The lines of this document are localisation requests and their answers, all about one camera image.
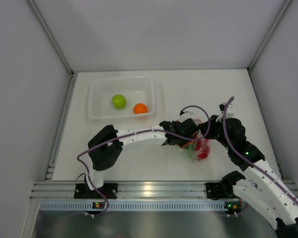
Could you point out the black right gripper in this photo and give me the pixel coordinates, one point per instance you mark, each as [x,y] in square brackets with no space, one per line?
[213,123]

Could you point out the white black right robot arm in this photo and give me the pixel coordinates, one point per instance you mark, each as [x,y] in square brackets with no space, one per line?
[256,182]

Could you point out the orange fake orange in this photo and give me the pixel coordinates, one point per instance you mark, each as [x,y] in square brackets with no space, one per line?
[140,108]

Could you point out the green fake apple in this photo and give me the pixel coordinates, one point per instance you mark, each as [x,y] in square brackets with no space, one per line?
[119,101]

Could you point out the grey slotted cable duct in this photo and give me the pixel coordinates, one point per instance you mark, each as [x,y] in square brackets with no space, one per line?
[140,206]

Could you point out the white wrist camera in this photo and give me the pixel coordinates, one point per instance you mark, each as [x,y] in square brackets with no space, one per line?
[185,115]
[230,112]

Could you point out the aluminium mounting rail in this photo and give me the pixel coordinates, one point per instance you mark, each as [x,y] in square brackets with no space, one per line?
[126,190]

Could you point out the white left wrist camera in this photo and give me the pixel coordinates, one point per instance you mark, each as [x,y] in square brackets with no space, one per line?
[185,115]

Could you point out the clear zip top bag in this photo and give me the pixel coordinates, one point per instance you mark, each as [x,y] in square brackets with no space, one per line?
[190,143]

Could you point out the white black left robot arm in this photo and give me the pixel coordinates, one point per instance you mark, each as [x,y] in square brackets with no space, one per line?
[107,145]

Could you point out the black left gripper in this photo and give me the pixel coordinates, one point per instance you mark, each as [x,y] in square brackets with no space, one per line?
[182,143]

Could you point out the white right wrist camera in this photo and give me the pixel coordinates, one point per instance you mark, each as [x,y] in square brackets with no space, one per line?
[230,112]

